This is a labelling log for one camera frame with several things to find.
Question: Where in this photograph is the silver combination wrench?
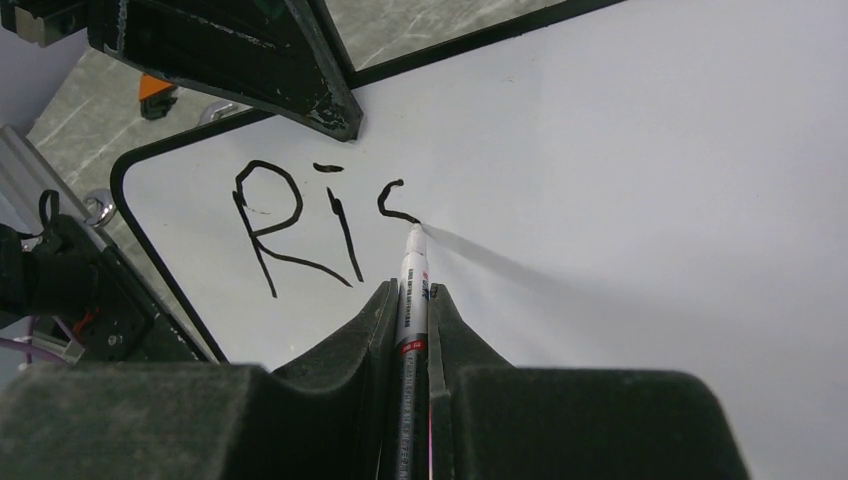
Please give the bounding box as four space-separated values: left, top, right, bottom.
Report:
83 100 240 227

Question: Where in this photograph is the white whiteboard marker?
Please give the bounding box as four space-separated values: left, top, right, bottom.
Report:
391 224 430 479

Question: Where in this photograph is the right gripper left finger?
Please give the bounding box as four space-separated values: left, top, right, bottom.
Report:
1 280 398 479

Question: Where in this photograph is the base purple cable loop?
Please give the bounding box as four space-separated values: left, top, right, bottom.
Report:
0 314 84 367

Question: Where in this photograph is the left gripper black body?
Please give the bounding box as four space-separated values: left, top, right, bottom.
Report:
1 0 89 48

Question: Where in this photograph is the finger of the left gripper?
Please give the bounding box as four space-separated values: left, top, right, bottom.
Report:
87 0 363 141

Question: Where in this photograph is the orange black hex key set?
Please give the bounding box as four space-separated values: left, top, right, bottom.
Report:
138 74 177 121

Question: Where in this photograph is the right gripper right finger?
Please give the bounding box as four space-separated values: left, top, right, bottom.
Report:
429 284 749 479

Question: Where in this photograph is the white whiteboard black frame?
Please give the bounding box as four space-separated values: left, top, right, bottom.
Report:
114 1 847 479

